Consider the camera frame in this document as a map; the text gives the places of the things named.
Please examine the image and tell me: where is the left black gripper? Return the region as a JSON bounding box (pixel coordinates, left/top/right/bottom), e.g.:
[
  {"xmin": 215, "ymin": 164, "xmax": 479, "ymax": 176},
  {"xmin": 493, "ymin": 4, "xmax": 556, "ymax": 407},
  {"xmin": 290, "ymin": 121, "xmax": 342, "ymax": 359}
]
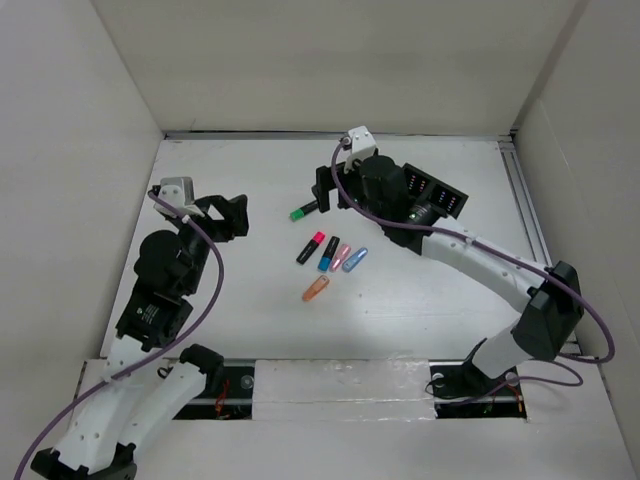
[{"xmin": 168, "ymin": 193, "xmax": 246, "ymax": 294}]

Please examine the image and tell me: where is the green cap black highlighter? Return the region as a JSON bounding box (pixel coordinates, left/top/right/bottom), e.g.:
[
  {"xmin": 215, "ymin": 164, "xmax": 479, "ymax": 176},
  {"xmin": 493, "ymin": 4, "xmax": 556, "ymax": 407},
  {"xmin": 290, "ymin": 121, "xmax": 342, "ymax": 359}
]
[{"xmin": 289, "ymin": 200, "xmax": 319, "ymax": 222}]

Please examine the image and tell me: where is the pink cap black highlighter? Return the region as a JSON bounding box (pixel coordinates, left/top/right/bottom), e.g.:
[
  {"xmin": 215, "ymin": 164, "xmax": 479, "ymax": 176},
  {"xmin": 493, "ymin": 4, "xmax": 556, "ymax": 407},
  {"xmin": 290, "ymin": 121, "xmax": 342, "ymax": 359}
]
[{"xmin": 296, "ymin": 231, "xmax": 326, "ymax": 265}]

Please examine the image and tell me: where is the pink translucent marker cap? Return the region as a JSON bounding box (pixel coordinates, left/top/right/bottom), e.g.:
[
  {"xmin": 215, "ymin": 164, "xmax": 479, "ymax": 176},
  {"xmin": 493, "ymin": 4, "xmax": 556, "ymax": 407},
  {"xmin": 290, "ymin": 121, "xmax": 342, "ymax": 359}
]
[{"xmin": 329, "ymin": 244, "xmax": 351, "ymax": 272}]

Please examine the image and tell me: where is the blue cap black highlighter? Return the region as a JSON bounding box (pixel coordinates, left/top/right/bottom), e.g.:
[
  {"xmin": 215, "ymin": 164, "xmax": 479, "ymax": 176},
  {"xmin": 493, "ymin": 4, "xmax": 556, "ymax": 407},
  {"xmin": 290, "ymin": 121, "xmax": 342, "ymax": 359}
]
[{"xmin": 318, "ymin": 236, "xmax": 340, "ymax": 272}]

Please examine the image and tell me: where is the blue translucent marker cap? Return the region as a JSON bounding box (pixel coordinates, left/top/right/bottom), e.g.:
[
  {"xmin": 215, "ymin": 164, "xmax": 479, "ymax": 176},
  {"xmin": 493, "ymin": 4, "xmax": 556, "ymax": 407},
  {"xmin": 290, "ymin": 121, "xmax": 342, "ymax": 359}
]
[{"xmin": 342, "ymin": 247, "xmax": 368, "ymax": 273}]

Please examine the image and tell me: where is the orange translucent marker cap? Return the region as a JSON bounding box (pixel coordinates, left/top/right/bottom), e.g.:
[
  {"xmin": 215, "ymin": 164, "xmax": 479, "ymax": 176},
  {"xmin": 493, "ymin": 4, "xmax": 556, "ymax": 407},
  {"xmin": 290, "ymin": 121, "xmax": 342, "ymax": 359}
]
[{"xmin": 302, "ymin": 275, "xmax": 330, "ymax": 302}]

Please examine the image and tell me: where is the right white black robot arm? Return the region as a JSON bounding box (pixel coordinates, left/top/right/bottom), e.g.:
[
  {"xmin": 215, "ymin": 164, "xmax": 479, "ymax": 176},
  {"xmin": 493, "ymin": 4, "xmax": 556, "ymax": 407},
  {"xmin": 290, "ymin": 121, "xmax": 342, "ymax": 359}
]
[{"xmin": 311, "ymin": 152, "xmax": 584, "ymax": 400}]

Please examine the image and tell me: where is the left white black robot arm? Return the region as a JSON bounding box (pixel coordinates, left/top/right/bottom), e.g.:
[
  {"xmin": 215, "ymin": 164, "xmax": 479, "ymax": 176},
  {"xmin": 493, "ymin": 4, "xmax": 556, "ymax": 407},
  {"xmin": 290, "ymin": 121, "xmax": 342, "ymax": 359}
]
[{"xmin": 21, "ymin": 186, "xmax": 249, "ymax": 479}]

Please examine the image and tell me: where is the black two-slot organizer box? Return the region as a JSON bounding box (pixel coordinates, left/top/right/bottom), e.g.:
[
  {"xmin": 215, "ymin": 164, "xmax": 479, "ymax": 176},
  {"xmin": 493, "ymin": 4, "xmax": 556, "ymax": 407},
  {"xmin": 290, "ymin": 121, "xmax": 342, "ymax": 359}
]
[{"xmin": 402, "ymin": 163, "xmax": 468, "ymax": 218}]

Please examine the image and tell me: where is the white foam block front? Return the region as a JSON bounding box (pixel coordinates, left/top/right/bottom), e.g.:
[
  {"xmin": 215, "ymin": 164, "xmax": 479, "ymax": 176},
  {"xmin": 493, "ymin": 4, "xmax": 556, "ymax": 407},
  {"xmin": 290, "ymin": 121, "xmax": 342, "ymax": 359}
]
[{"xmin": 252, "ymin": 358, "xmax": 436, "ymax": 422}]

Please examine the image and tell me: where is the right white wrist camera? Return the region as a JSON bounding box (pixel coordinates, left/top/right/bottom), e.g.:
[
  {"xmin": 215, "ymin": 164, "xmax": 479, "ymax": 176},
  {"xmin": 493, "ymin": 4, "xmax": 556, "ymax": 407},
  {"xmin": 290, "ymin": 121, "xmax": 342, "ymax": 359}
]
[{"xmin": 341, "ymin": 126, "xmax": 378, "ymax": 173}]

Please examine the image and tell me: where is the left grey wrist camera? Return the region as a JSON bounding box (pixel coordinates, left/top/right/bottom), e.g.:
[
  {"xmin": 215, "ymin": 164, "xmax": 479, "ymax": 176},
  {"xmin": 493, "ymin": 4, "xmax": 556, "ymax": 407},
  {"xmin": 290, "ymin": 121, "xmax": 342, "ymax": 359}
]
[{"xmin": 157, "ymin": 177, "xmax": 199, "ymax": 217}]

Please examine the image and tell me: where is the aluminium rail right side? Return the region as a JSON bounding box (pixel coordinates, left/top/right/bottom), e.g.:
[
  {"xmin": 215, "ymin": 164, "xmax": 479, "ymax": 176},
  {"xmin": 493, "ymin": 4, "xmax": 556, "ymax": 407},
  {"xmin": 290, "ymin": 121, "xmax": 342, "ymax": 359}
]
[{"xmin": 499, "ymin": 139, "xmax": 581, "ymax": 356}]

